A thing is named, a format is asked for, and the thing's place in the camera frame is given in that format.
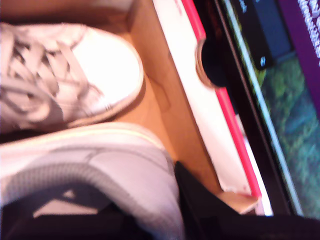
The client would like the white leather sneaker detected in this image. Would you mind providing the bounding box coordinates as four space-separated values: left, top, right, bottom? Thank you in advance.
0 21 146 135
0 122 186 240

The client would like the red Nike shoebox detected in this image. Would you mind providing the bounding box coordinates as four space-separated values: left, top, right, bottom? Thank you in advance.
0 0 274 217

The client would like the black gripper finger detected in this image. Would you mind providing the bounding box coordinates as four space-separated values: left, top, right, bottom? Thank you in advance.
0 183 156 240
174 161 251 240

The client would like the large wide computer monitor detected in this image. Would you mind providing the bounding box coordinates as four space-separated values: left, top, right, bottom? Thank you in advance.
192 0 320 218

